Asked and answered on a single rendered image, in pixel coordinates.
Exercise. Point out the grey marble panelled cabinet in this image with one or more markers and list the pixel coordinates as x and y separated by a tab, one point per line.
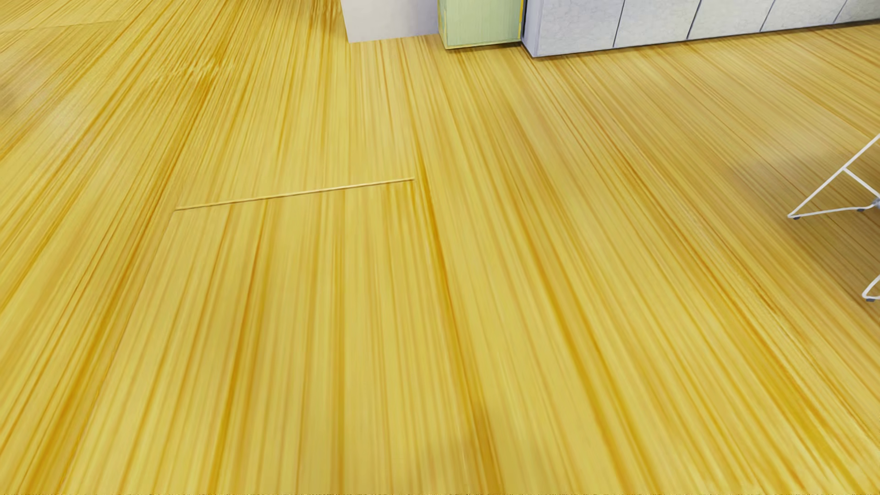
660	24

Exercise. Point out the light green cabinet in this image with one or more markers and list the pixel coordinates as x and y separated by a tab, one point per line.
479	20

